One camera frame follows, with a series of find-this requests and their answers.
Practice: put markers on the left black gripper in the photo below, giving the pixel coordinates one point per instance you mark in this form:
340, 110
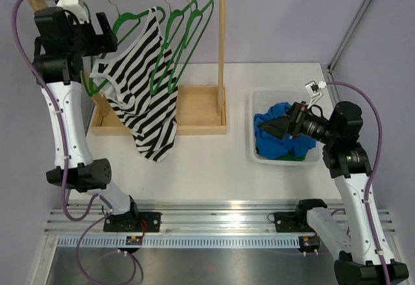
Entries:
102, 43

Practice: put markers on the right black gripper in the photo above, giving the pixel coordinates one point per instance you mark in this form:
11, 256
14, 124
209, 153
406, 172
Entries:
293, 124

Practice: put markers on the blue tank top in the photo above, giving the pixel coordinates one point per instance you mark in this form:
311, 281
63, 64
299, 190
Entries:
265, 140

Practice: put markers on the green tank top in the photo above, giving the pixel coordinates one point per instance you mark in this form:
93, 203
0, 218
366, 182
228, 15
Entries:
280, 154

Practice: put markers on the black white striped tank top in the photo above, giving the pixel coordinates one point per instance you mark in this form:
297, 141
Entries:
135, 84

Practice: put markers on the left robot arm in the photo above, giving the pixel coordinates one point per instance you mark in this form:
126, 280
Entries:
65, 39

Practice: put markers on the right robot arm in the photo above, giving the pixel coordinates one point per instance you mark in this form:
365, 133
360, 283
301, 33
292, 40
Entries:
362, 255

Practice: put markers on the white plastic basket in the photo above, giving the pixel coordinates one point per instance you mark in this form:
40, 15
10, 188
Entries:
260, 101

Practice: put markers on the wooden clothes rack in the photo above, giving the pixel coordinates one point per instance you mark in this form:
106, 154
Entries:
201, 105

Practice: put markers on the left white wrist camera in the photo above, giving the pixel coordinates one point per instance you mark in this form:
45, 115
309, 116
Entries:
76, 7

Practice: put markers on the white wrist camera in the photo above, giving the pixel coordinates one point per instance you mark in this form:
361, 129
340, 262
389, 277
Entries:
76, 7
315, 91

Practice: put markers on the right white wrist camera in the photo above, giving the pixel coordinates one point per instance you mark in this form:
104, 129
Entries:
315, 91

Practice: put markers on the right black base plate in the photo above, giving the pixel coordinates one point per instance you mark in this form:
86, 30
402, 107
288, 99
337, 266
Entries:
288, 222

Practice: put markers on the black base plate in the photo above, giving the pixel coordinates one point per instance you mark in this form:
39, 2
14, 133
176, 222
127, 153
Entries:
288, 222
148, 222

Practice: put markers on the aluminium mounting rail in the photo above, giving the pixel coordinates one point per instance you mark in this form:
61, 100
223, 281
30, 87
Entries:
196, 217

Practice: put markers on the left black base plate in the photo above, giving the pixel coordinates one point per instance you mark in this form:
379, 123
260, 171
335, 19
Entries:
148, 222

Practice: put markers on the white slotted cable duct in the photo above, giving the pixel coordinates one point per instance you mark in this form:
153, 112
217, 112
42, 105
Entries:
181, 242

